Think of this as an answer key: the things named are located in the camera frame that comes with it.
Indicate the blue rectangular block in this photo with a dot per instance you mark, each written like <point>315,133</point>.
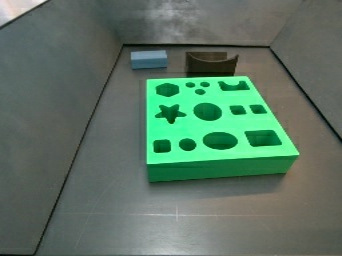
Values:
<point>149,59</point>

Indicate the green shape sorter board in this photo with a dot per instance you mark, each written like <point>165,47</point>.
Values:
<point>212,129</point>

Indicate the black curved fixture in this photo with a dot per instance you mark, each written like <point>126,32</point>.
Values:
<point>210,64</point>

